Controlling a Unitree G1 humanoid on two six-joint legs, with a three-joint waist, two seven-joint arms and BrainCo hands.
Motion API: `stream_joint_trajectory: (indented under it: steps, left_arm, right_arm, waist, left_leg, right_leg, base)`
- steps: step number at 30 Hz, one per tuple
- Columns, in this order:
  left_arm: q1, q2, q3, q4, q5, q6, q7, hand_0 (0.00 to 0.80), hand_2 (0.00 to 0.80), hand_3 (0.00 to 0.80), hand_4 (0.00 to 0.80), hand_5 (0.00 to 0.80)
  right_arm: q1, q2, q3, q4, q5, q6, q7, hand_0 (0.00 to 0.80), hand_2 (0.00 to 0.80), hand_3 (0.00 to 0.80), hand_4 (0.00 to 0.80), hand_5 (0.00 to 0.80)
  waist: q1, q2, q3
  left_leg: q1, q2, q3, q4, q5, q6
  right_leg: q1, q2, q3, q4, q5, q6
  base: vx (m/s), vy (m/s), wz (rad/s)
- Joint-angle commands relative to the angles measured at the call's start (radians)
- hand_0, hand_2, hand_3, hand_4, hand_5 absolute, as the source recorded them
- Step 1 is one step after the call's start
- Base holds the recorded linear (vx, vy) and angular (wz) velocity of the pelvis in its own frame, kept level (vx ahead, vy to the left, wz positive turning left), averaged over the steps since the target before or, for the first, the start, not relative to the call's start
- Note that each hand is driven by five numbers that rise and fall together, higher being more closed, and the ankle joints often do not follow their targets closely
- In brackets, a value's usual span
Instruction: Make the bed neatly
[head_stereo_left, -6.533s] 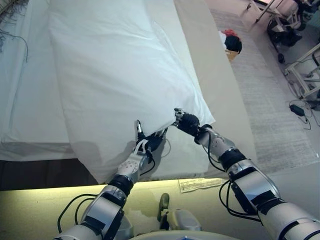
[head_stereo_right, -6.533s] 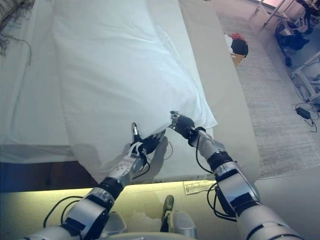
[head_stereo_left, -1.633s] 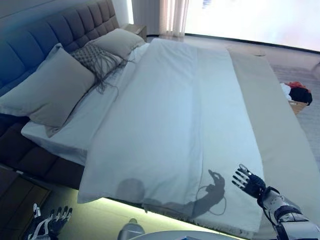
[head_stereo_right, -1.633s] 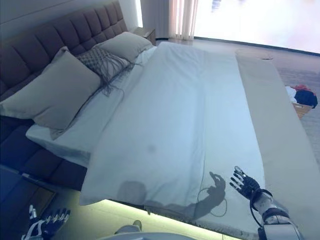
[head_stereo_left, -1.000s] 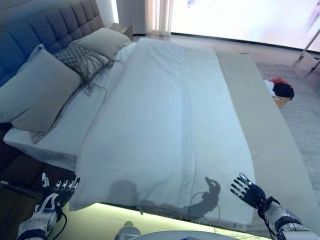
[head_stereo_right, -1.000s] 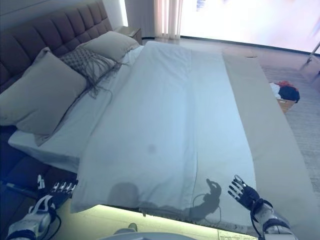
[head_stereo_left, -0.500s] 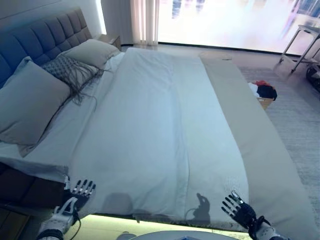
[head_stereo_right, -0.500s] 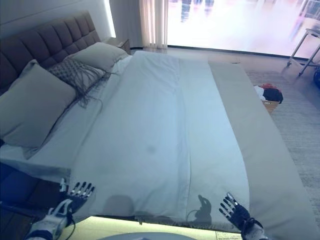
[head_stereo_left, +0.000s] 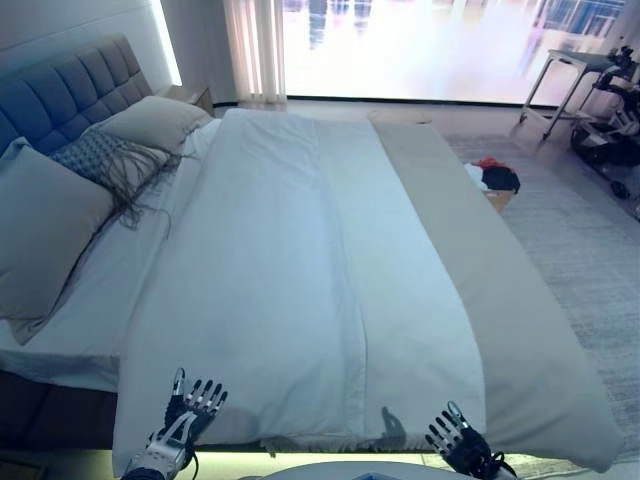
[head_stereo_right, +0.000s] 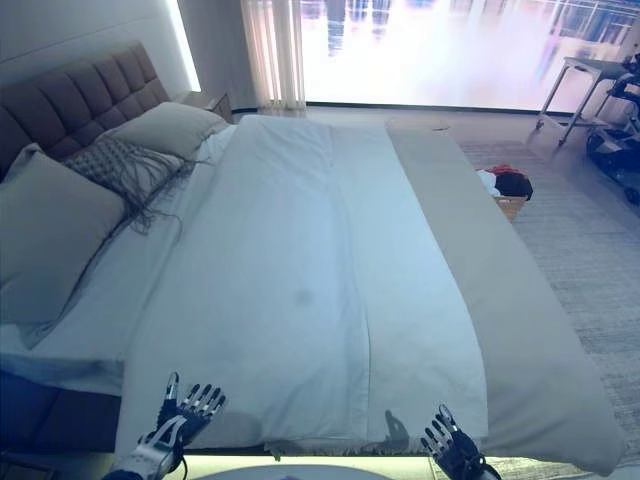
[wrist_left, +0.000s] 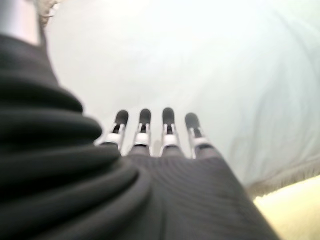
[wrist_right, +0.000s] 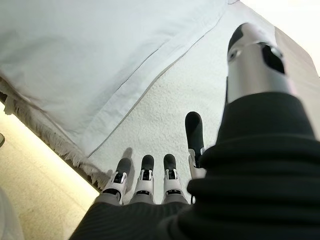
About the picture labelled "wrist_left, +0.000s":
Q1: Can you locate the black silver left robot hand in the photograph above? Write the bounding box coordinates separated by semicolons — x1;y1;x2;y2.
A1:
0;0;280;240

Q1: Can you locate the white duvet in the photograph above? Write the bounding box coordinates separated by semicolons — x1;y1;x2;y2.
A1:
37;0;320;188

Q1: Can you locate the white fringed blanket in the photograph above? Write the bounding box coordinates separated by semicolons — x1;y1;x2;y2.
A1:
246;169;320;200

